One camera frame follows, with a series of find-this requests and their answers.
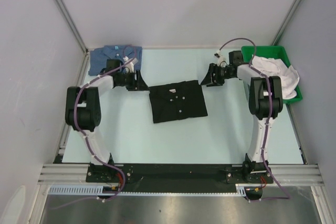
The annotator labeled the aluminium frame rail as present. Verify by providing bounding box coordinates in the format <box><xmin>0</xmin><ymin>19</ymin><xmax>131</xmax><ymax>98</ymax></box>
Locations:
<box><xmin>38</xmin><ymin>164</ymin><xmax>324</xmax><ymax>186</ymax></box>

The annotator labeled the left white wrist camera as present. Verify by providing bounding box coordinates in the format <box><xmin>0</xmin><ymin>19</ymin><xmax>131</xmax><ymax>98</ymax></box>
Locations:
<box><xmin>123</xmin><ymin>56</ymin><xmax>138</xmax><ymax>73</ymax></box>

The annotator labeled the white crumpled shirt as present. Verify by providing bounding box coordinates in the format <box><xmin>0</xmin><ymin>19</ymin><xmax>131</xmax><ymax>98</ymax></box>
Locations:
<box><xmin>252</xmin><ymin>56</ymin><xmax>300</xmax><ymax>100</ymax></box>

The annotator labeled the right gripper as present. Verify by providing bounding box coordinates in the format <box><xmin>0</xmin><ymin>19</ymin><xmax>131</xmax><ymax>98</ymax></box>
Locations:
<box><xmin>201</xmin><ymin>63</ymin><xmax>235</xmax><ymax>87</ymax></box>

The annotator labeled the slotted cable duct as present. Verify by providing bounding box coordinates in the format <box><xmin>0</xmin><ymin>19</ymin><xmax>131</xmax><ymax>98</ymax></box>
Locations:
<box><xmin>48</xmin><ymin>185</ymin><xmax>246</xmax><ymax>197</ymax></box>

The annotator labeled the green plastic bin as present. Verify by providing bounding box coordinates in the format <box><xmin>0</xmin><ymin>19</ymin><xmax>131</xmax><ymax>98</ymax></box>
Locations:
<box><xmin>241</xmin><ymin>46</ymin><xmax>302</xmax><ymax>104</ymax></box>

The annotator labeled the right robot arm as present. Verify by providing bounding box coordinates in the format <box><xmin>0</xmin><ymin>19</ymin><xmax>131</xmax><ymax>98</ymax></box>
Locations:
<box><xmin>201</xmin><ymin>50</ymin><xmax>284</xmax><ymax>183</ymax></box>

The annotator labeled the right corner frame post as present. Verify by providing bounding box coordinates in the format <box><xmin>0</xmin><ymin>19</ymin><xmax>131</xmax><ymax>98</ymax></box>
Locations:
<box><xmin>271</xmin><ymin>0</ymin><xmax>303</xmax><ymax>46</ymax></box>

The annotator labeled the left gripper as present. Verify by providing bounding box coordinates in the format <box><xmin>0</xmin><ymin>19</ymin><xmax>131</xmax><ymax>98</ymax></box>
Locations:
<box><xmin>119</xmin><ymin>70</ymin><xmax>150</xmax><ymax>92</ymax></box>

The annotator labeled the left corner frame post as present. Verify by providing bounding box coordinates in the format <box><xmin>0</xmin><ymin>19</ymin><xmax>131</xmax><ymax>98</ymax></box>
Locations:
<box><xmin>54</xmin><ymin>0</ymin><xmax>88</xmax><ymax>55</ymax></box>

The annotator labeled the black long sleeve shirt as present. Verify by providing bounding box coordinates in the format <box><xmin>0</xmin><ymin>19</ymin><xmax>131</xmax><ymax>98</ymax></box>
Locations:
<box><xmin>149</xmin><ymin>80</ymin><xmax>208</xmax><ymax>124</ymax></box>

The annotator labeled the blue checkered folded shirt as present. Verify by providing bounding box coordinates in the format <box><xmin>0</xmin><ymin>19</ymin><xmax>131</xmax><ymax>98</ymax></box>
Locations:
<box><xmin>88</xmin><ymin>45</ymin><xmax>142</xmax><ymax>76</ymax></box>

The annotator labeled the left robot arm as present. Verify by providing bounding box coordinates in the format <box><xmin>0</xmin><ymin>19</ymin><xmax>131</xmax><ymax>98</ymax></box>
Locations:
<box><xmin>65</xmin><ymin>57</ymin><xmax>149</xmax><ymax>182</ymax></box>

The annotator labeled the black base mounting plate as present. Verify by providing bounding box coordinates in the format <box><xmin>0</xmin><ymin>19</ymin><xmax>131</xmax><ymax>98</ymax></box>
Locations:
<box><xmin>86</xmin><ymin>163</ymin><xmax>274</xmax><ymax>194</ymax></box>

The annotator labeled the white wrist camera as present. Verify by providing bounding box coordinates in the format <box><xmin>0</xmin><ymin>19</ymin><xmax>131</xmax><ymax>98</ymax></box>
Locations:
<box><xmin>123</xmin><ymin>56</ymin><xmax>138</xmax><ymax>73</ymax></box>
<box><xmin>214</xmin><ymin>50</ymin><xmax>227</xmax><ymax>66</ymax></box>

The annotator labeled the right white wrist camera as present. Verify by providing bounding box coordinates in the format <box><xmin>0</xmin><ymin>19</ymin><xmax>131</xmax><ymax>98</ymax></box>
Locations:
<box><xmin>214</xmin><ymin>50</ymin><xmax>227</xmax><ymax>66</ymax></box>

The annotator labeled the corner frame post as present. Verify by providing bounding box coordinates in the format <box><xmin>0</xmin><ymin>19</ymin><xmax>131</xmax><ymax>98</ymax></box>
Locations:
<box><xmin>271</xmin><ymin>0</ymin><xmax>303</xmax><ymax>46</ymax></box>
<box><xmin>54</xmin><ymin>0</ymin><xmax>88</xmax><ymax>55</ymax></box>

